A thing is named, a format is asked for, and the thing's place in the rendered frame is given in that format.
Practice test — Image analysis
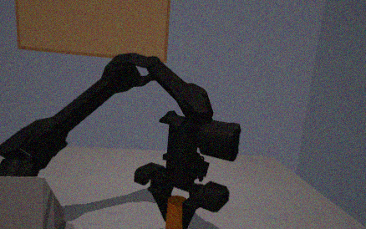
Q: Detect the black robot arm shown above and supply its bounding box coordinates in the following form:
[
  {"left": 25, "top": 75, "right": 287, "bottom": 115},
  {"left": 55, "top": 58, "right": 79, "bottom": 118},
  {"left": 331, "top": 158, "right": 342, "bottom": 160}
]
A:
[{"left": 0, "top": 53, "right": 241, "bottom": 177}]

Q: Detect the orange knob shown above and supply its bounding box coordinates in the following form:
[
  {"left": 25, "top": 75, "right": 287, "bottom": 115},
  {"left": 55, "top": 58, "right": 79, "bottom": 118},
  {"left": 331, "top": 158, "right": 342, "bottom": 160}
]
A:
[{"left": 165, "top": 196, "right": 186, "bottom": 229}]

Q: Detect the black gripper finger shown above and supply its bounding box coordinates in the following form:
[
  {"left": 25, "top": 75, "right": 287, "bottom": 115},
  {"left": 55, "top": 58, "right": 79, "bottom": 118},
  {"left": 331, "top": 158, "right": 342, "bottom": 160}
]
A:
[
  {"left": 148, "top": 186, "right": 174, "bottom": 222},
  {"left": 182, "top": 198, "right": 199, "bottom": 229}
]

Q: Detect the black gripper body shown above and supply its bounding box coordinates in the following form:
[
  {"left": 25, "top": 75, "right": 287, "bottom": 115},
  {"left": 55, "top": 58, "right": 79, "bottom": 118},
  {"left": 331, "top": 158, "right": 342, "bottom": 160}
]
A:
[{"left": 135, "top": 148, "right": 230, "bottom": 212}]

